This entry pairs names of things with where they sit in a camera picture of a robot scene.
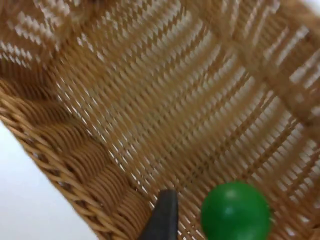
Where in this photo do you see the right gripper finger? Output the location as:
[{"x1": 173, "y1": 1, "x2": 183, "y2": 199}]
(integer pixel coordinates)
[{"x1": 138, "y1": 188, "x2": 180, "y2": 240}]

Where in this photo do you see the green ball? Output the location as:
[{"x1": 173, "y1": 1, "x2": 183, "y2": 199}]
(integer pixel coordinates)
[{"x1": 200, "y1": 181, "x2": 273, "y2": 240}]

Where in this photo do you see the brown wicker basket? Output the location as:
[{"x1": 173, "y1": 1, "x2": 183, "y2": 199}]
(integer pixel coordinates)
[{"x1": 0, "y1": 0, "x2": 320, "y2": 240}]

